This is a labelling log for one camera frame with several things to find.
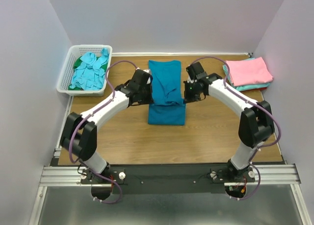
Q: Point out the light blue crumpled t-shirt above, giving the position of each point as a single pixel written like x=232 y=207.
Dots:
x=89 y=71

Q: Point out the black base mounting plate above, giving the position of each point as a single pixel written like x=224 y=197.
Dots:
x=169 y=179

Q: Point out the teal blue t-shirt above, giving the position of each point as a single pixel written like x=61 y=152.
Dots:
x=168 y=107

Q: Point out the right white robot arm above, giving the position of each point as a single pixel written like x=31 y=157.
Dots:
x=255 y=122

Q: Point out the white plastic laundry basket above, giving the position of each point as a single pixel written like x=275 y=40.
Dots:
x=67 y=71

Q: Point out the green t-shirt in basket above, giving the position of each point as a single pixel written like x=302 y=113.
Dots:
x=76 y=62

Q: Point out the mint folded t-shirt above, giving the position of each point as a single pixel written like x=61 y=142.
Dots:
x=243 y=87

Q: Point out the pink folded t-shirt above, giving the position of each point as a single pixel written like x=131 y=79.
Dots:
x=249 y=71

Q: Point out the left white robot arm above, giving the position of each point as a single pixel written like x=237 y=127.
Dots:
x=79 y=135

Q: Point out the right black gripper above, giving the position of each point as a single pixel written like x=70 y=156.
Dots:
x=188 y=98

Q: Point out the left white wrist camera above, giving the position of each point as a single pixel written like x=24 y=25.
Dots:
x=149 y=73

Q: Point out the aluminium extrusion rail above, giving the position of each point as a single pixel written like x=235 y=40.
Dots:
x=270 y=175

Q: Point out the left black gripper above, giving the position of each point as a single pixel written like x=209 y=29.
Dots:
x=149 y=100

